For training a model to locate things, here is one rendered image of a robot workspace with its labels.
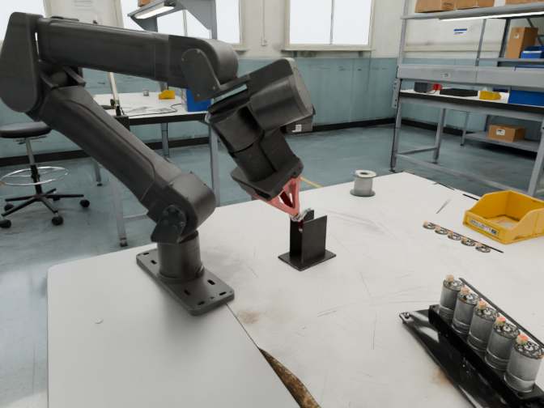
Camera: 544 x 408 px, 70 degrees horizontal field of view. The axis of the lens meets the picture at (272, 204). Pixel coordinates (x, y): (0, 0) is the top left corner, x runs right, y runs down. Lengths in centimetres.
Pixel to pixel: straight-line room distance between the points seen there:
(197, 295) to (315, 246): 21
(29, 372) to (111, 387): 129
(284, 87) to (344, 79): 548
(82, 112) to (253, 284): 34
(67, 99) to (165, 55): 16
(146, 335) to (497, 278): 52
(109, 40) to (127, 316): 35
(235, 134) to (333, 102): 539
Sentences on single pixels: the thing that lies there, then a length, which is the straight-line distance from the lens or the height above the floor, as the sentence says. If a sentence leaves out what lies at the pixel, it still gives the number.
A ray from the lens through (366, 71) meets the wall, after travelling 618.
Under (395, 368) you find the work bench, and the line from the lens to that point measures 48.
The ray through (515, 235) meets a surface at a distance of 84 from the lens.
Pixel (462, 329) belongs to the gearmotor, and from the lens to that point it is 52.
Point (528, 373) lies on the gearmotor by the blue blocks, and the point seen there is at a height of 79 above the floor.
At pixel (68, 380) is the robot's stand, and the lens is 50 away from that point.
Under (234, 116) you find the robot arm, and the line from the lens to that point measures 47.
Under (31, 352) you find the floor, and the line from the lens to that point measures 184.
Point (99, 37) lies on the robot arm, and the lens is 55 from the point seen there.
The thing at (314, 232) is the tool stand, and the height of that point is 80.
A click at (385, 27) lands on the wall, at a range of 640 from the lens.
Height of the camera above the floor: 108
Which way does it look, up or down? 21 degrees down
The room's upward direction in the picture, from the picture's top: straight up
